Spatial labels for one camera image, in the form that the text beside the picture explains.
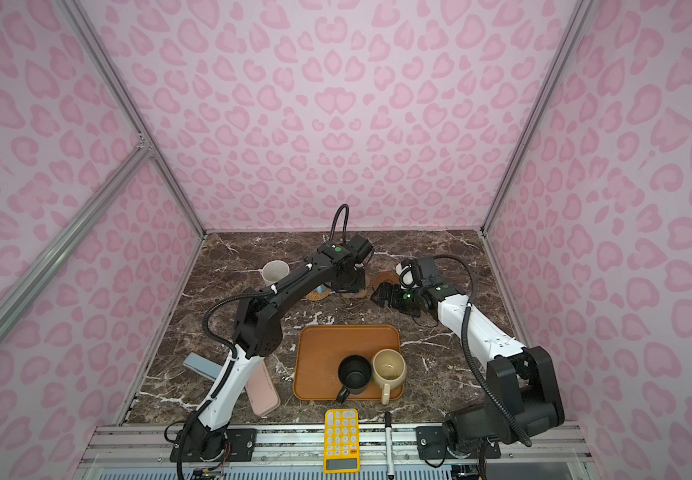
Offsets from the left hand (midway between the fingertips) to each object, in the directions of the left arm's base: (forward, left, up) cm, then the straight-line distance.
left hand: (360, 284), depth 95 cm
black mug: (-26, +2, -5) cm, 26 cm away
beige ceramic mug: (-24, -8, -6) cm, 26 cm away
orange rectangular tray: (-18, +13, -8) cm, 24 cm away
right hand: (-9, -7, +6) cm, 13 cm away
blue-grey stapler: (-24, +43, -3) cm, 50 cm away
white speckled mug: (+6, +28, -1) cm, 29 cm away
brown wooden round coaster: (+7, -9, -7) cm, 13 cm away
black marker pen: (-43, -6, -6) cm, 44 cm away
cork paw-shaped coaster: (-3, +2, -2) cm, 4 cm away
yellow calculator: (-42, +6, -6) cm, 43 cm away
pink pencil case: (-31, +27, -8) cm, 42 cm away
